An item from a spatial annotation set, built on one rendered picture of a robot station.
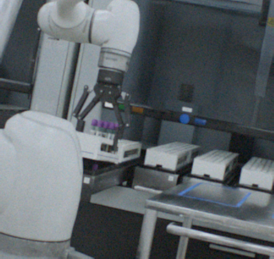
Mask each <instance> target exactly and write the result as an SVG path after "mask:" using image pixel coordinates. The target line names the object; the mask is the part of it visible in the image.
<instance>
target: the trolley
mask: <svg viewBox="0 0 274 259"><path fill-rule="evenodd" d="M144 208H145V209H146V210H145V213H144V219H143V225H142V229H141V235H140V239H139V245H138V250H137V254H136V259H149V258H150V248H151V245H152V239H153V235H154V229H155V224H156V220H157V214H158V212H164V213H169V214H173V215H176V216H182V217H184V220H183V226H182V227H178V226H177V224H176V223H175V222H173V223H171V224H170V225H169V226H168V227H167V232H168V233H172V234H175V235H180V241H179V246H178V250H177V256H176V259H186V257H187V250H188V245H189V241H190V238H193V239H198V240H201V241H208V242H211V243H216V244H221V245H224V246H228V247H233V248H236V249H242V250H246V251H252V252H257V253H260V254H264V255H269V256H273V257H274V248H272V247H267V246H262V245H259V244H255V243H249V242H246V241H242V240H238V239H234V238H226V237H223V236H218V235H213V234H210V233H206V232H200V231H197V230H192V226H193V219H194V220H198V221H203V222H208V223H211V224H218V225H224V226H227V227H231V228H236V229H240V230H245V231H248V232H253V233H258V234H263V235H269V236H273V237H274V195H271V194H266V193H263V192H257V191H252V190H249V189H244V188H238V187H235V186H227V185H224V184H218V183H214V182H210V181H205V180H199V179H196V178H191V179H189V180H187V181H185V182H183V183H181V184H178V185H177V186H175V187H173V188H171V189H168V190H167V191H165V192H162V193H160V194H157V195H154V196H152V197H151V198H149V199H147V200H146V202H145V206H144Z"/></svg>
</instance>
